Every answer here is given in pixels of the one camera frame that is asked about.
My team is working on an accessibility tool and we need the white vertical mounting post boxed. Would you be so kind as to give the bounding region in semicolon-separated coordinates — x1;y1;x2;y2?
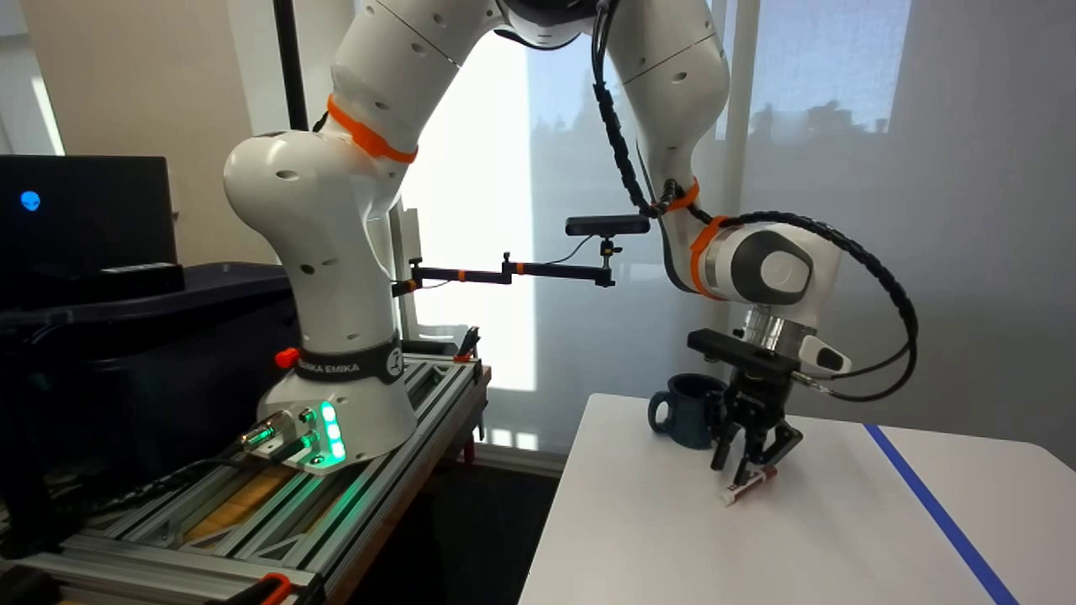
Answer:
393;207;427;344

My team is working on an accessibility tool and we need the blue tape line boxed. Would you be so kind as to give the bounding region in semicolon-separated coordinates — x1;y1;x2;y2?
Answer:
862;419;1021;605

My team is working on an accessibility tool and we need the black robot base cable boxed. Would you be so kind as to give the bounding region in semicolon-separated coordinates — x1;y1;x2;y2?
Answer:
77;441;282;526

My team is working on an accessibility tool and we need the black side desk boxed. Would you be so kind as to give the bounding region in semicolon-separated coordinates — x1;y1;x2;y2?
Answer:
0;259;301;566

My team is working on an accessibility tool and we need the red and white marker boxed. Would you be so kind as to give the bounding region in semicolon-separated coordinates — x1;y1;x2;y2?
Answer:
720;463;783;507

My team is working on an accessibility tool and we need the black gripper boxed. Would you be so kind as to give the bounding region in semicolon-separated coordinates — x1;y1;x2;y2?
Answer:
706;363;810;488

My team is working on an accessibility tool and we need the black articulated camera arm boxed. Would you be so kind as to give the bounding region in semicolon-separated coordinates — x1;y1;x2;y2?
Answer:
391;235;621;301

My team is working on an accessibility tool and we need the black vertical pole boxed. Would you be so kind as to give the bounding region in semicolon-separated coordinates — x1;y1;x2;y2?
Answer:
270;0;314;136

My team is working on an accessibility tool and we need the dark teal ceramic mug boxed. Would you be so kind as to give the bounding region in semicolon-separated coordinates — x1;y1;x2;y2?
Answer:
645;371;734;453

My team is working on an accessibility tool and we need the black computer monitor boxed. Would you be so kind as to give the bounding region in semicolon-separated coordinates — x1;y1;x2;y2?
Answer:
0;152;189;303

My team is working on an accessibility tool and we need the thin orange forearm strap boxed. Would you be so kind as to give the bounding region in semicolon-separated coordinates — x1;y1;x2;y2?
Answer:
654;177;706;220

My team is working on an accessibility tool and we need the aluminium extrusion robot frame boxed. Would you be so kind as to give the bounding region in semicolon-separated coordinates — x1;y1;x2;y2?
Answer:
0;324;493;605

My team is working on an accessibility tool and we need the black exterior camera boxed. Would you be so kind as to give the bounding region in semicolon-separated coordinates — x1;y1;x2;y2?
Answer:
560;212;654;242

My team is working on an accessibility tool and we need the orange frame corner clamp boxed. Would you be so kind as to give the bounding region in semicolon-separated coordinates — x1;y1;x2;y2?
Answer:
256;573;300;605

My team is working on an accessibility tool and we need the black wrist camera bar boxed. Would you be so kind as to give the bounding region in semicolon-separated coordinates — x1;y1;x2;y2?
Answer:
682;325;807;380

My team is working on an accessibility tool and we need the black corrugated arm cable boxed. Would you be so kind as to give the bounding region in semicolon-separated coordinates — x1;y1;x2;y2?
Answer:
586;0;923;407

